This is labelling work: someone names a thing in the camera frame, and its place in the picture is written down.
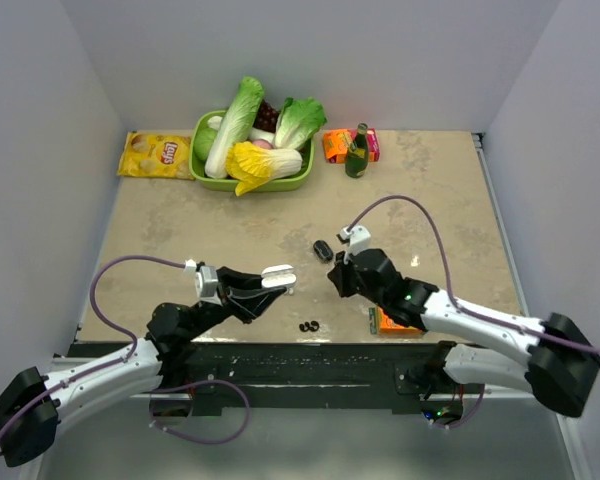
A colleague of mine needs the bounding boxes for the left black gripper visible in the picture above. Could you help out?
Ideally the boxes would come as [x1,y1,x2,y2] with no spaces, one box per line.
[185,266,286,340]

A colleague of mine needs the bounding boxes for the white earbud charging case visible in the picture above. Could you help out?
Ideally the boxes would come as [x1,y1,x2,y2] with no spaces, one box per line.
[261,264,297,289]

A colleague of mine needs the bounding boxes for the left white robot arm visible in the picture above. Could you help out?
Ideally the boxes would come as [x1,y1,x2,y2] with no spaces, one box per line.
[0,260,296,467]

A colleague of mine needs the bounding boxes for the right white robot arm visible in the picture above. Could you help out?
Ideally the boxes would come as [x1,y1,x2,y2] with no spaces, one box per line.
[327,249,600,418]

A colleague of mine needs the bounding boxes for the black earbud charging case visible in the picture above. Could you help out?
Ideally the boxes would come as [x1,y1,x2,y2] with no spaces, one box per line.
[312,240,334,263]

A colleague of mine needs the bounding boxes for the orange sponge pack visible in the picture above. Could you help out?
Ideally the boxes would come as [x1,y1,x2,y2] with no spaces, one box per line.
[368,307,423,338]

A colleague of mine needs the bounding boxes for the green glass bottle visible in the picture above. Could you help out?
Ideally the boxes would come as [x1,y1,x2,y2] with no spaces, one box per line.
[345,123,369,178]

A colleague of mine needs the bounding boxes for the yellow napa cabbage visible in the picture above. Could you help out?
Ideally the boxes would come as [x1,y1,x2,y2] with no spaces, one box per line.
[226,142,303,196]

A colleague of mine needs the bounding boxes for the green plastic basket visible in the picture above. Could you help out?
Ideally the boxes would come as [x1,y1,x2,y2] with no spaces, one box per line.
[188,109,316,193]

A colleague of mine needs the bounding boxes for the pink snack box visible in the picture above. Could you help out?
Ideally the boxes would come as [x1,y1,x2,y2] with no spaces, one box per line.
[367,128,380,162]

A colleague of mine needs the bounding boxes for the orange snack box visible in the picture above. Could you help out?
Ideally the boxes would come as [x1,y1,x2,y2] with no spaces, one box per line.
[322,129,356,164]

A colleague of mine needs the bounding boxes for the yellow Lays chips bag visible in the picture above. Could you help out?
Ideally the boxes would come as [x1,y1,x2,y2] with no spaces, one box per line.
[117,132,193,180]

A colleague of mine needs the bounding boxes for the green round cabbage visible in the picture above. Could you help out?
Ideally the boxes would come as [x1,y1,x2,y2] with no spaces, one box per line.
[192,127,217,162]

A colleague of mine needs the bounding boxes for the green lettuce leaf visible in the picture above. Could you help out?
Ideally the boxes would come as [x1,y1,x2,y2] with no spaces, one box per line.
[273,97,327,150]

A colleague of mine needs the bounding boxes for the dark red grapes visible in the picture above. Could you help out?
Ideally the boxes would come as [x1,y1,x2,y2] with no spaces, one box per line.
[253,100,280,133]

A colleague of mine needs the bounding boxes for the tall green napa cabbage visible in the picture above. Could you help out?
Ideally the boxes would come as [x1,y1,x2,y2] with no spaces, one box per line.
[205,76,265,179]

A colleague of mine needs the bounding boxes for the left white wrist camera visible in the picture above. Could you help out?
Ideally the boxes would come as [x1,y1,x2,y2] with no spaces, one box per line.
[184,259,222,305]

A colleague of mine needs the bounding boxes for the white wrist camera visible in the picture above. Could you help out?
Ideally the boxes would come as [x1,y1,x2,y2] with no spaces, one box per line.
[337,225,371,263]
[184,259,222,305]

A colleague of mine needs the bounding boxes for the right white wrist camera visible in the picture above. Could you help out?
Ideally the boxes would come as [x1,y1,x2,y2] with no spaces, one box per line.
[337,225,371,263]

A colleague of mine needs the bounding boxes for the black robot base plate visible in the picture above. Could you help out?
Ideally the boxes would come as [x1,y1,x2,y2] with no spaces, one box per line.
[161,342,479,416]

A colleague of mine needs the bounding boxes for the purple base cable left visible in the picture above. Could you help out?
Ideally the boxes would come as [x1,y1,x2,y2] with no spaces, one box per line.
[148,374,252,444]

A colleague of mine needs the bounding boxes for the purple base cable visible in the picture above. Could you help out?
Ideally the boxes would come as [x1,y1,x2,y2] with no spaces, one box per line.
[148,374,252,444]
[427,392,484,431]

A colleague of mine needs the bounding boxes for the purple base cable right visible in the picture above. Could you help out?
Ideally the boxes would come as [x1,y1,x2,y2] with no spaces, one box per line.
[427,392,484,431]

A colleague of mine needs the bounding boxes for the aluminium rail right edge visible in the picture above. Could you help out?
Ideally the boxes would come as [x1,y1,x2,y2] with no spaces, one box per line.
[471,133,529,316]

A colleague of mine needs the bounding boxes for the aluminium front rail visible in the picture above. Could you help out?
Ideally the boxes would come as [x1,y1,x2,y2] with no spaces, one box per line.
[45,355,170,398]

